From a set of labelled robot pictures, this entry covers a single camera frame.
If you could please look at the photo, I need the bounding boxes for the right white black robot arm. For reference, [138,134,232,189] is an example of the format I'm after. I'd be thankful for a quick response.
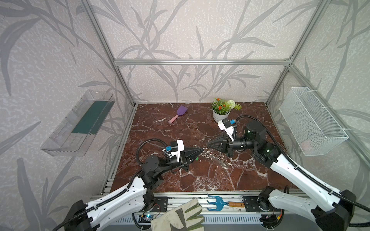
[207,118,370,231]

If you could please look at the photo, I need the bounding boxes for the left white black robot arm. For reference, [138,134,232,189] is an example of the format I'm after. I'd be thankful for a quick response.
[54,148,203,231]

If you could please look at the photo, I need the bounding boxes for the white pot with flowers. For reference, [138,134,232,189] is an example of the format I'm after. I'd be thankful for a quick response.
[212,98,242,122]

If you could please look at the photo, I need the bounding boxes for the purple pink toy spatula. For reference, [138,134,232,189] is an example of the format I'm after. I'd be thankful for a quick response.
[168,106,188,124]

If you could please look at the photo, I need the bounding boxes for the green circuit board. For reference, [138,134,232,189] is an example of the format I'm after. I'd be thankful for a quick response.
[138,214,154,224]

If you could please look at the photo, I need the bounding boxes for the blue garden hand fork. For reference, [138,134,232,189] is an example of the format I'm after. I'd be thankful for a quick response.
[207,194,245,212]

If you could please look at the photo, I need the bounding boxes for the white green work glove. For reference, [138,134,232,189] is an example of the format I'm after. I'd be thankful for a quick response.
[151,199,205,231]

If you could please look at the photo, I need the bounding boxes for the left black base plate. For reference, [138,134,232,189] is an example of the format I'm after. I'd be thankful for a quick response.
[148,196,169,213]

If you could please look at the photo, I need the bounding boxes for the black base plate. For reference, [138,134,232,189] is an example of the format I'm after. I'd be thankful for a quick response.
[148,196,169,213]
[241,195,271,212]

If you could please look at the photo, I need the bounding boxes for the white wire mesh basket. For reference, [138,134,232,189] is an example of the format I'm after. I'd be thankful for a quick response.
[279,87,349,157]

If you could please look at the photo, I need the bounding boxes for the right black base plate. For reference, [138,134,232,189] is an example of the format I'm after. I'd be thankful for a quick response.
[241,195,271,212]

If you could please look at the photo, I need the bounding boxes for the clear plastic wall tray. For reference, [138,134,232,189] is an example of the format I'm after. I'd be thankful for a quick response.
[40,90,115,157]

